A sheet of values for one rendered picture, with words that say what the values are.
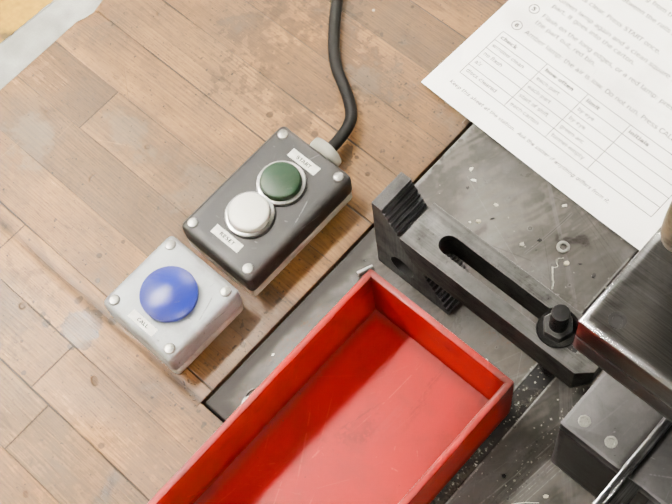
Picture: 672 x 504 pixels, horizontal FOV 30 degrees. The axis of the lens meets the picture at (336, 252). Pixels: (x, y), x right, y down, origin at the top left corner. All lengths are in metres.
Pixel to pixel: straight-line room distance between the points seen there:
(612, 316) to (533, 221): 0.29
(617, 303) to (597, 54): 0.38
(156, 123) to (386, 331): 0.24
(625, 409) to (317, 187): 0.27
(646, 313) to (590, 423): 0.16
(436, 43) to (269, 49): 0.13
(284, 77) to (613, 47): 0.25
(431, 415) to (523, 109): 0.24
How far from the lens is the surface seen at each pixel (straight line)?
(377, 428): 0.83
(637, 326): 0.61
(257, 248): 0.86
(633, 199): 0.91
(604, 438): 0.75
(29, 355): 0.90
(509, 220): 0.90
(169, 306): 0.85
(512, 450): 0.84
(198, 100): 0.96
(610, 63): 0.97
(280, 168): 0.88
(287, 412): 0.84
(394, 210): 0.81
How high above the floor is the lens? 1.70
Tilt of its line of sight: 65 degrees down
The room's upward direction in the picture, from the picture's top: 11 degrees counter-clockwise
